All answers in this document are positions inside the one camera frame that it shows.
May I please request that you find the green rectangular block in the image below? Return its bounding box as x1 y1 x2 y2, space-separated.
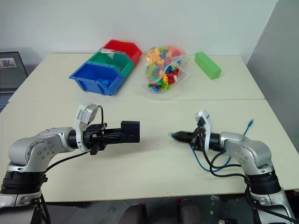
194 51 222 81

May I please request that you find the dark laptop computer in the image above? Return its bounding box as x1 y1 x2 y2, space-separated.
0 51 28 112

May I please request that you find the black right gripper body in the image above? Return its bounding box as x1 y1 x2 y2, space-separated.
190 119 207 151

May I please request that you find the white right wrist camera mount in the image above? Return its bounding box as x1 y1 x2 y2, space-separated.
194 108 214 151

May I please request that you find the red plastic storage bin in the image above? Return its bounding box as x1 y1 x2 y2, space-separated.
100 39 143 65

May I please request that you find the blue Ethernet cable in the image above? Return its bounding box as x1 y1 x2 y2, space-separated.
169 119 255 173

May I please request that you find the small black box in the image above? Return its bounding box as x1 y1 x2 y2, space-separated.
120 120 141 143

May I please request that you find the grey partition panel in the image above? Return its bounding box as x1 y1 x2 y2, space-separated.
246 0 299 164

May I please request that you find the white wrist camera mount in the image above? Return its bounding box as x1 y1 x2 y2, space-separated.
194 108 214 151
74 104 99 153

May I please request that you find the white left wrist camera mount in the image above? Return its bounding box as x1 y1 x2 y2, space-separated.
74 104 99 153

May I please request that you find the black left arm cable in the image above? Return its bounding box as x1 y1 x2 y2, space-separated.
31 105 105 224

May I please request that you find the green plastic storage bin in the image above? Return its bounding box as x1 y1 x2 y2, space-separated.
88 50 135 79

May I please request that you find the blue plastic storage bin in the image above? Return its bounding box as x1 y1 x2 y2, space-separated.
68 62 124 96

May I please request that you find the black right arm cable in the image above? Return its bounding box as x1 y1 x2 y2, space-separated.
197 130 297 224

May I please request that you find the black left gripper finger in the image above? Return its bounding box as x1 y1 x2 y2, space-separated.
102 127 123 136
102 136 123 144

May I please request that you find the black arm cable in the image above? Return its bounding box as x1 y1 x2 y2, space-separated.
31 105 105 224
197 130 297 224

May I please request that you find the clear bag of toy bricks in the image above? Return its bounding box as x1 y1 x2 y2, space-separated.
137 44 191 95

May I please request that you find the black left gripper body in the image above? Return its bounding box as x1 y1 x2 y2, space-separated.
81 123 108 155

